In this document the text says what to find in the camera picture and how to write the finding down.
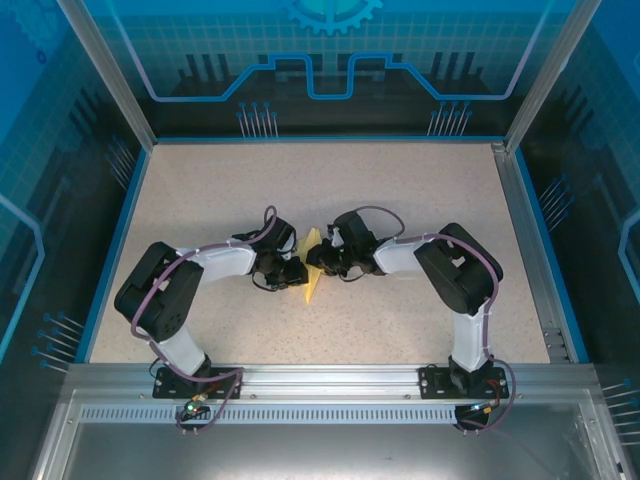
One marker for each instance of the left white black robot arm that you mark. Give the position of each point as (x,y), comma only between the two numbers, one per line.
(225,262)

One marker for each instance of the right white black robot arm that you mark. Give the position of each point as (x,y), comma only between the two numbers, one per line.
(400,257)

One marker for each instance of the grey metal sheet shelf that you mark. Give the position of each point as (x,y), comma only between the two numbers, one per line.
(325,455)

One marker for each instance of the blue table border strip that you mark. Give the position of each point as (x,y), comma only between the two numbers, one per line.
(121,225)
(548,250)

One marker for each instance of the long aluminium mounting rail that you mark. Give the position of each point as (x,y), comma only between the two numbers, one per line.
(325,382)

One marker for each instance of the aluminium side rail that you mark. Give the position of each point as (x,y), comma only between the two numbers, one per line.
(515,190)

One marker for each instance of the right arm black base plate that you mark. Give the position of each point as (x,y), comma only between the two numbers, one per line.
(432,382)

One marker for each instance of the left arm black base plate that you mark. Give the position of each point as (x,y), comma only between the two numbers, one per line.
(167,385)

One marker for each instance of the aluminium frame post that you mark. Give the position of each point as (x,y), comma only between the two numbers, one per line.
(545,75)
(112,75)

